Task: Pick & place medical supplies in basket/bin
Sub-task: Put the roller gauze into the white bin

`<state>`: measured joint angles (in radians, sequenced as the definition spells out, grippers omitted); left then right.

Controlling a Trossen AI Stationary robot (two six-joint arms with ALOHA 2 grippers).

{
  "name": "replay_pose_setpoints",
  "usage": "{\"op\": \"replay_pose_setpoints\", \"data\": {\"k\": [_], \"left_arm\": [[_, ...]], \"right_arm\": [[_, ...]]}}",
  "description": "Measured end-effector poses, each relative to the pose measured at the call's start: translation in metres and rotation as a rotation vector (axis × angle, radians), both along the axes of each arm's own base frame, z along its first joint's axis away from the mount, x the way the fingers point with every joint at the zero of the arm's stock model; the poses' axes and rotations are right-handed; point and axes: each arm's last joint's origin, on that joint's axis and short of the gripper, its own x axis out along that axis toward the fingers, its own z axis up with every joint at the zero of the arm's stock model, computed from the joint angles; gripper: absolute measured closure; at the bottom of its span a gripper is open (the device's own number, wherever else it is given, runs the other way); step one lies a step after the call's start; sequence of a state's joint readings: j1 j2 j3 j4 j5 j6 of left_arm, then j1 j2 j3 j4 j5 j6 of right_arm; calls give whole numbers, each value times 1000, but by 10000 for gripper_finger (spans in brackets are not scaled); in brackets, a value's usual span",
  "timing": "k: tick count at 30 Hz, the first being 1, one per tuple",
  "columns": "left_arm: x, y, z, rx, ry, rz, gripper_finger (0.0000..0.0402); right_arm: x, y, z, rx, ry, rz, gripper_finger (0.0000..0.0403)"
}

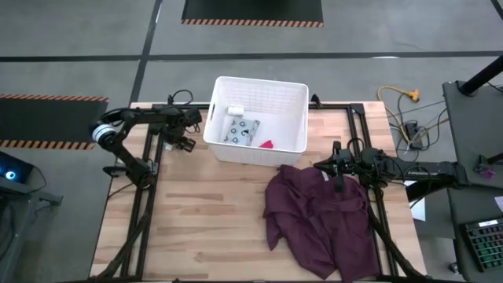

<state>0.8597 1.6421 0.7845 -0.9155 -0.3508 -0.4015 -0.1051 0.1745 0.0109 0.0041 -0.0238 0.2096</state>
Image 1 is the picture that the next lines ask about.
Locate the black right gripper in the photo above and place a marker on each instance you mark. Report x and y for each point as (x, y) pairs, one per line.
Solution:
(353, 165)

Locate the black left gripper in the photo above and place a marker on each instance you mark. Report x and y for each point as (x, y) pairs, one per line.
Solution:
(178, 131)

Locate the small red item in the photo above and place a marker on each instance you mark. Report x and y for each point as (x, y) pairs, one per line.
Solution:
(267, 144)

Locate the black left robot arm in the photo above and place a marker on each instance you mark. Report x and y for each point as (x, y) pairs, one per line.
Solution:
(149, 116)

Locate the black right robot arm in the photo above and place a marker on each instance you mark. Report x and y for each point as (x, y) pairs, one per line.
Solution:
(428, 170)

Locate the white plastic basket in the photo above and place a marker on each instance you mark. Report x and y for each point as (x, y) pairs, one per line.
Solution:
(283, 129)

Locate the maroon scrub shirt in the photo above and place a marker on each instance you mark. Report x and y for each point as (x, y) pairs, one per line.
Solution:
(314, 220)

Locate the black power strip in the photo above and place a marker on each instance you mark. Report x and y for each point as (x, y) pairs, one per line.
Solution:
(413, 133)

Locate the white paper sheet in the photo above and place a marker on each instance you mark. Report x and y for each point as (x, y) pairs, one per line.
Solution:
(419, 209)

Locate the black hazard-striped floor mat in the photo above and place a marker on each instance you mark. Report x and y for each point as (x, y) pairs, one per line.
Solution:
(251, 9)
(47, 120)

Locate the grey desk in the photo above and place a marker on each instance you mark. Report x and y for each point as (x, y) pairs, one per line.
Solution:
(477, 133)

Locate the black caster wheel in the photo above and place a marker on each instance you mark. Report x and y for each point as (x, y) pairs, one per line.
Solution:
(454, 267)

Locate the small pink object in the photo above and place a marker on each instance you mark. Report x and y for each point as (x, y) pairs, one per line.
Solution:
(489, 172)

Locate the grey device with blue light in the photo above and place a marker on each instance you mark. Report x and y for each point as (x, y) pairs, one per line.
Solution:
(12, 173)

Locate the backlit keyboard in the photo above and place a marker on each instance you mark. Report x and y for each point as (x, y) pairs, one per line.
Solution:
(485, 241)

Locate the black pole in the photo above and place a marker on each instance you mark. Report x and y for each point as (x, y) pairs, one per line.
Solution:
(483, 76)

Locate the black metal table frame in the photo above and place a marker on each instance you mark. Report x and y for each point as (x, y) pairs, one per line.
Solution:
(334, 106)

